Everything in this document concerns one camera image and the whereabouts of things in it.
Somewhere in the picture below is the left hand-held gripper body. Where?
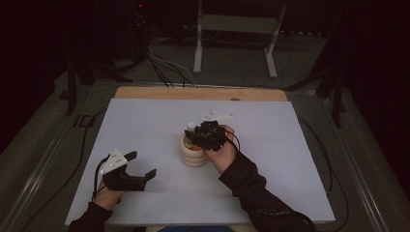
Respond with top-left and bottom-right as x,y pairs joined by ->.
99,148 -> 149,192

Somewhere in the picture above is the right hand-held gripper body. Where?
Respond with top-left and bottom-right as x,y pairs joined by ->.
191,110 -> 235,153

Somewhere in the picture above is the cream ringed pen holder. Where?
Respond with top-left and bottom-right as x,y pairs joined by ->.
179,133 -> 211,168

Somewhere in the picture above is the person's right hand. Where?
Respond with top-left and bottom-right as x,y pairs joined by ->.
204,125 -> 239,175

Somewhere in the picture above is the person's left hand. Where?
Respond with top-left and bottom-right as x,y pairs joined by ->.
93,182 -> 125,211

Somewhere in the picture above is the white board mat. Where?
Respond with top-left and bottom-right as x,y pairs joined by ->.
64,98 -> 337,226

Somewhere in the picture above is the wooden table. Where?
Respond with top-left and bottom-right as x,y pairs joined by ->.
114,86 -> 288,102

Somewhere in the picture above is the dark floor stand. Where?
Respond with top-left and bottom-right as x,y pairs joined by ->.
283,32 -> 348,129
66,57 -> 133,116

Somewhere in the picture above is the grey metal stand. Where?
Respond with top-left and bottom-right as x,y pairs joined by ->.
192,0 -> 288,79

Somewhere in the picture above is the dark equipment with red light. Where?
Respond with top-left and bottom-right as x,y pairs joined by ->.
130,0 -> 151,62

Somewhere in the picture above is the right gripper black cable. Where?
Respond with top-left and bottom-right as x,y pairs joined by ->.
225,130 -> 242,153

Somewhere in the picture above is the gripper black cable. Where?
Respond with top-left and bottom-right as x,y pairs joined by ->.
91,154 -> 111,202
225,130 -> 242,153

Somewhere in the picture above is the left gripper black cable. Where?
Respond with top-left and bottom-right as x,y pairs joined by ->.
91,154 -> 111,202

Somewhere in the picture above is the long black cable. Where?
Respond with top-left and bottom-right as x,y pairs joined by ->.
18,109 -> 107,232
298,115 -> 351,232

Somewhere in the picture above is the white floor cable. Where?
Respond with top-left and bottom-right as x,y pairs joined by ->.
147,44 -> 196,88

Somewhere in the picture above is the black floor cable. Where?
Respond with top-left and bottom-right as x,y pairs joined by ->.
144,52 -> 187,89

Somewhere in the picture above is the metal floor rail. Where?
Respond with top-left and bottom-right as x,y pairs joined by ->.
0,81 -> 98,232
317,93 -> 395,232

